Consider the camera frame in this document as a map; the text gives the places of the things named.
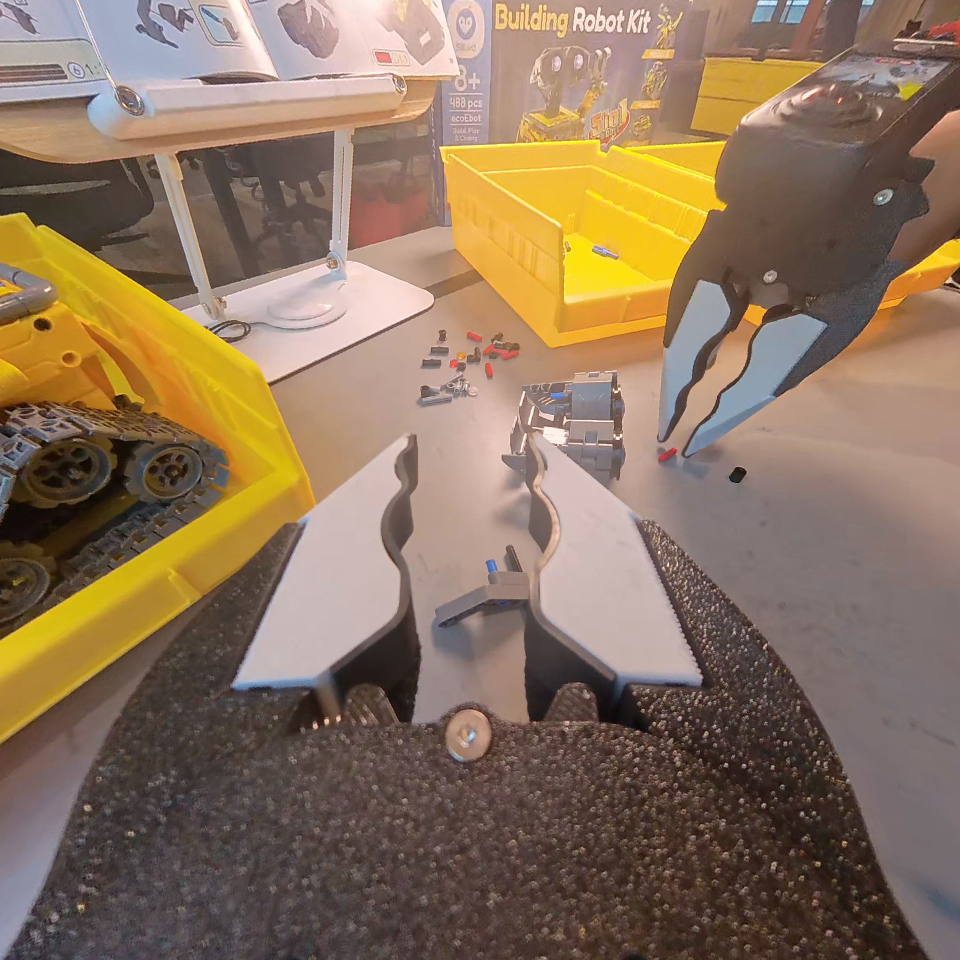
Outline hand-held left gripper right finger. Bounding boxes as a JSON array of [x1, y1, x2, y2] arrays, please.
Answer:
[[527, 433, 705, 688]]

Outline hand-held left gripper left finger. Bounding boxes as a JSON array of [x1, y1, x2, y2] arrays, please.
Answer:
[[231, 433, 420, 691]]

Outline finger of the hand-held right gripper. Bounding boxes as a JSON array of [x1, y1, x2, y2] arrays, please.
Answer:
[[681, 306, 830, 459], [657, 279, 750, 445]]

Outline grey bent building beam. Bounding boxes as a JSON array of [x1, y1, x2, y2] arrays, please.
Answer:
[[433, 571, 530, 627]]

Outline grey desk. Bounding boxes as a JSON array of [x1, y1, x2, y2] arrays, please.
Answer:
[[0, 243, 960, 960]]

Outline person's right hand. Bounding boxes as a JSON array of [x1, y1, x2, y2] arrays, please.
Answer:
[[892, 108, 960, 265]]

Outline yellow storage bin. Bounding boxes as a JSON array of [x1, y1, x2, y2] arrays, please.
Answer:
[[690, 56, 826, 140], [0, 212, 316, 744]]

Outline grey toy robot head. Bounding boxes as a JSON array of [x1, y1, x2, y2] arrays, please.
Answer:
[[502, 369, 627, 483]]

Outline yellow bin with dividers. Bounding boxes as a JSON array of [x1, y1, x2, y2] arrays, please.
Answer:
[[440, 138, 960, 350]]

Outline scattered small building pieces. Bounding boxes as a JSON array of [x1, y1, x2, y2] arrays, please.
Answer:
[[418, 327, 522, 408]]

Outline robot kit box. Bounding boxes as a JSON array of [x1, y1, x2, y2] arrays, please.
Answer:
[[441, 0, 695, 147]]

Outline book stand with wooden tray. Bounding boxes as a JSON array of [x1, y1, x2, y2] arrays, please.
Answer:
[[0, 71, 440, 316]]

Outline instruction booklet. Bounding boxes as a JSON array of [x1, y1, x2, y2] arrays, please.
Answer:
[[0, 0, 462, 87]]

